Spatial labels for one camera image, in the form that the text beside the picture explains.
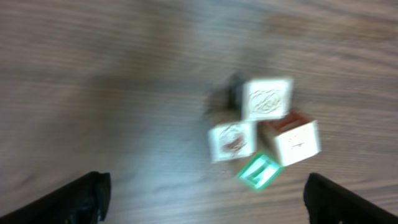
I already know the blue block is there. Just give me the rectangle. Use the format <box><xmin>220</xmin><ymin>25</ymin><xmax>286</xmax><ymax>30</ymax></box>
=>
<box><xmin>241</xmin><ymin>77</ymin><xmax>294</xmax><ymax>121</ymax></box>

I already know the green top block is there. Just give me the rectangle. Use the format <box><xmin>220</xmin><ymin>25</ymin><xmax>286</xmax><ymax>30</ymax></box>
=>
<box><xmin>236</xmin><ymin>152</ymin><xmax>284</xmax><ymax>192</ymax></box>

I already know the white block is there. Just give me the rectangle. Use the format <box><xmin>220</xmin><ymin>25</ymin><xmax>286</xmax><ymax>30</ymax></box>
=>
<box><xmin>258</xmin><ymin>110</ymin><xmax>321</xmax><ymax>167</ymax></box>

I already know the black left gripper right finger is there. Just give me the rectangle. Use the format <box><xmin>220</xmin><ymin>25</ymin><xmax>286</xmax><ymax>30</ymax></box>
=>
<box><xmin>303</xmin><ymin>173</ymin><xmax>397</xmax><ymax>224</ymax></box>

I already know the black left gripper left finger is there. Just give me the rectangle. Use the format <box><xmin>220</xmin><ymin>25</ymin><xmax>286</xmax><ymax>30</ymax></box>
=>
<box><xmin>1</xmin><ymin>171</ymin><xmax>111</xmax><ymax>224</ymax></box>

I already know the acorn wooden block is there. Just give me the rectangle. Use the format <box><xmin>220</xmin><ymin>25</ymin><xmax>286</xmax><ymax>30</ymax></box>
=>
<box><xmin>208</xmin><ymin>121</ymin><xmax>257</xmax><ymax>162</ymax></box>

